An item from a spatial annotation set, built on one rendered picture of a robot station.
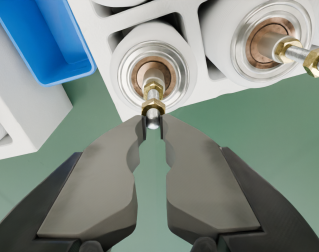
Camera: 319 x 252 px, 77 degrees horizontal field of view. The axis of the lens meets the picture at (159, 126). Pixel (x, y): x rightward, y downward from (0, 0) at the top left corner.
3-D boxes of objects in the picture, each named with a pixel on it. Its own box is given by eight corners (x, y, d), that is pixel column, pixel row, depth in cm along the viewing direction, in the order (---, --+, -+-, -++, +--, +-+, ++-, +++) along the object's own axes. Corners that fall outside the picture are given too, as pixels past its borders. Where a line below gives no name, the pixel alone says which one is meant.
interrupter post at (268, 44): (284, 43, 20) (305, 49, 17) (263, 61, 21) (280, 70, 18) (272, 24, 19) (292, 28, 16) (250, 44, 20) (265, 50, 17)
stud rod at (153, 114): (158, 90, 20) (160, 130, 13) (148, 89, 20) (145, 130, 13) (158, 80, 19) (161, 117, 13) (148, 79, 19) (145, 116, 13)
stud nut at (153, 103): (163, 121, 16) (164, 127, 15) (141, 120, 15) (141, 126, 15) (165, 97, 15) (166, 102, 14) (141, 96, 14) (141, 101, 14)
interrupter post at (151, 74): (162, 64, 21) (163, 73, 18) (167, 85, 22) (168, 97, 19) (139, 69, 21) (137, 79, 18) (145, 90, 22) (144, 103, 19)
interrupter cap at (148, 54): (183, 31, 19) (183, 32, 19) (193, 102, 23) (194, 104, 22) (107, 49, 20) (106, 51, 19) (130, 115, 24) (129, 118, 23)
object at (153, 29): (175, 11, 34) (192, 16, 18) (184, 67, 39) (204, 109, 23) (121, 25, 35) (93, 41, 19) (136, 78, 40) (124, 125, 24)
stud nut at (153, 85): (162, 101, 19) (162, 105, 18) (143, 100, 19) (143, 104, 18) (163, 80, 18) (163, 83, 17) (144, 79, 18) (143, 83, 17)
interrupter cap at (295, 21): (321, 42, 20) (326, 43, 19) (255, 94, 23) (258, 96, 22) (283, -24, 17) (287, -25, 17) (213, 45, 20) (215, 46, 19)
